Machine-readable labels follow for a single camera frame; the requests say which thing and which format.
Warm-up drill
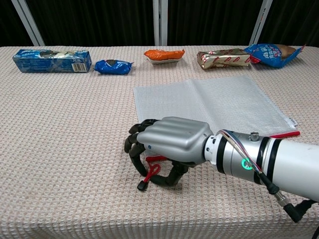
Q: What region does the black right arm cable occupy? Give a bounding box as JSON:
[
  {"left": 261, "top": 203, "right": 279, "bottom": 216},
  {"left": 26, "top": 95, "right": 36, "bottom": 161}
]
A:
[{"left": 256, "top": 170, "right": 319, "bottom": 239}]

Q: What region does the long blue cookie box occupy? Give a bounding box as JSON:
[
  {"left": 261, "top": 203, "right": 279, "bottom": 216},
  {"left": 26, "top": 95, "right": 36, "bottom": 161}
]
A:
[{"left": 12, "top": 48, "right": 93, "bottom": 74}]

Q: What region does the clear zipper bag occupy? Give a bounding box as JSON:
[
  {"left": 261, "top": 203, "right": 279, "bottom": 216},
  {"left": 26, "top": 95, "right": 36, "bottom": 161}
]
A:
[{"left": 133, "top": 75, "right": 301, "bottom": 192}]

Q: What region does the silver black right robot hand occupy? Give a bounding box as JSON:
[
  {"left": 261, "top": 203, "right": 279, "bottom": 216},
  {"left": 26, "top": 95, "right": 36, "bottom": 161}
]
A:
[{"left": 124, "top": 116, "right": 215, "bottom": 187}]

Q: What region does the small blue cookie packet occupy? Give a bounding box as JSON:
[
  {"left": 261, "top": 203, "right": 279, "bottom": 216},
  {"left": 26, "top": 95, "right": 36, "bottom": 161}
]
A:
[{"left": 94, "top": 59, "right": 134, "bottom": 76}]

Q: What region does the white frame post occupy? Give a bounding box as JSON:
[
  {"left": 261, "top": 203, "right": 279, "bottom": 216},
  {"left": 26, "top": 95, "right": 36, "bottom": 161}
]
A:
[
  {"left": 10, "top": 0, "right": 46, "bottom": 47},
  {"left": 249, "top": 0, "right": 274, "bottom": 46},
  {"left": 152, "top": 0, "right": 168, "bottom": 47}
]

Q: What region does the beige waffle tablecloth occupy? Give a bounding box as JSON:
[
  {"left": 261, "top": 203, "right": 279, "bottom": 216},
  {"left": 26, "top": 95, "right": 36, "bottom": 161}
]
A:
[{"left": 0, "top": 45, "right": 319, "bottom": 239}]

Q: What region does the gold red snack packet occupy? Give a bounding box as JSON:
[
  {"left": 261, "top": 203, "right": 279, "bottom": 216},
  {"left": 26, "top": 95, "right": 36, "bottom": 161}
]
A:
[{"left": 196, "top": 48, "right": 251, "bottom": 70}]

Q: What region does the orange snack packet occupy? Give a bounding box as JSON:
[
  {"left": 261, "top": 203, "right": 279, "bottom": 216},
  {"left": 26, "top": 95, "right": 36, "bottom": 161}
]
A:
[{"left": 143, "top": 48, "right": 186, "bottom": 65}]

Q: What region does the blue biscuit bag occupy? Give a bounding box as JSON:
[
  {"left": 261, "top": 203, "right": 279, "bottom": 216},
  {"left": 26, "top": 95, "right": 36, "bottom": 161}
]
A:
[{"left": 243, "top": 43, "right": 307, "bottom": 69}]

